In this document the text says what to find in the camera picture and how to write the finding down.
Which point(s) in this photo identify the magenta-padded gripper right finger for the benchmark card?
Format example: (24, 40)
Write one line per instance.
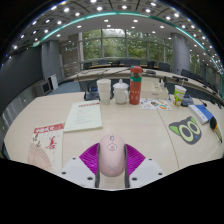
(135, 158)

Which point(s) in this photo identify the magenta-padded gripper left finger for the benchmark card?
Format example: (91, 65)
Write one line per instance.
(89, 158)

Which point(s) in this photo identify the pink computer mouse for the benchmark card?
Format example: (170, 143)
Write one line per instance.
(112, 156)

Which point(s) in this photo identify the cat-shaped grey green mouse pad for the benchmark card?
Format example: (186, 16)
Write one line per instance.
(186, 130)

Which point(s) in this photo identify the cream paper booklet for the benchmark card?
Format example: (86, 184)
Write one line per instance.
(83, 116)

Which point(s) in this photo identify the red fan-printed magazine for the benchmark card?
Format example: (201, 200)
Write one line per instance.
(46, 145)

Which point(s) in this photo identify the colourful printed sheet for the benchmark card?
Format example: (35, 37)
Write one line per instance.
(156, 104)

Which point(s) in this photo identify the black gooseneck microphone console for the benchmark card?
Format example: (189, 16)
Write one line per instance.
(90, 96)
(187, 100)

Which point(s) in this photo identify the white lidded mug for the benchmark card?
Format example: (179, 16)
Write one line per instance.
(120, 95)

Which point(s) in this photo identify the white paper cup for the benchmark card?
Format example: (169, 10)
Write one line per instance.
(104, 91)

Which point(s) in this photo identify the red drink bottle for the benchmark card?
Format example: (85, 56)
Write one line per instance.
(135, 88)

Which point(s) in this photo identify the cream cardboard box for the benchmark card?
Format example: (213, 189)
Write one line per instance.
(154, 90)

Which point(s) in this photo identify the green-printed drink cup with straw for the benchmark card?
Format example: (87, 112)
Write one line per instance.
(179, 96)

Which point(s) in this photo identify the blue and white book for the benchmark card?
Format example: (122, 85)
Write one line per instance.
(201, 113)

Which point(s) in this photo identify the black desk microphones group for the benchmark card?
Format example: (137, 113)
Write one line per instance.
(150, 71)

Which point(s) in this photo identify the dark office chairs group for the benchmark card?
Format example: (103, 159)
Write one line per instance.
(164, 66)

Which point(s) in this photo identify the ceiling lights group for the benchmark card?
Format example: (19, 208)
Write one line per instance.
(106, 20)

